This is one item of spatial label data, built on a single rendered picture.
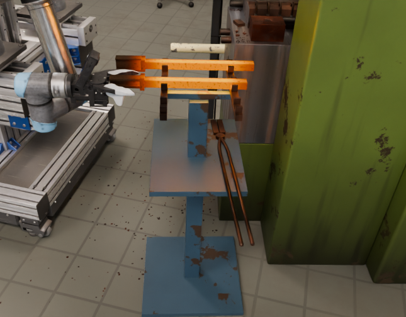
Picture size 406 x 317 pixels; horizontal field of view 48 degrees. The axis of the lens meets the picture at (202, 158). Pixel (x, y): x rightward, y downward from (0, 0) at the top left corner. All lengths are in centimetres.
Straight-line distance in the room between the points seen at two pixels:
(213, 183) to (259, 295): 71
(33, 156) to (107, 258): 64
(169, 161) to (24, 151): 107
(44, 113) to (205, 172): 53
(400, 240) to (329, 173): 41
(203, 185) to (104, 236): 88
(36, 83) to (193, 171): 54
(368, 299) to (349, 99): 90
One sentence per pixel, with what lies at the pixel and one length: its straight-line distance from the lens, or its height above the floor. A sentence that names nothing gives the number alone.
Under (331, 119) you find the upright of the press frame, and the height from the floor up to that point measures 77.
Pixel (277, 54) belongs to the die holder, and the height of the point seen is 88.
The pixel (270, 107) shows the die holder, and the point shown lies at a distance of 184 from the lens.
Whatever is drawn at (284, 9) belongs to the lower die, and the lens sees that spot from 183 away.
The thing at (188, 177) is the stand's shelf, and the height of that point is 67.
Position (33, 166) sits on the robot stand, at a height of 21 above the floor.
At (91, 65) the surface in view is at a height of 99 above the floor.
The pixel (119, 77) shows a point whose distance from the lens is 140.
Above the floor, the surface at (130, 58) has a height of 95.
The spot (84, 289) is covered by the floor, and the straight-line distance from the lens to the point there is 201.
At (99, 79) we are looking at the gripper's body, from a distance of 140.
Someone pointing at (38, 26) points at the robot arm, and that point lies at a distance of 151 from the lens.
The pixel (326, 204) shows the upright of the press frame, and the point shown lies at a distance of 186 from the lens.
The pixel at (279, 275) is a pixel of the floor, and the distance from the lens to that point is 206.
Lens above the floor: 160
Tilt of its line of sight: 38 degrees down
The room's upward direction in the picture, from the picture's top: 3 degrees clockwise
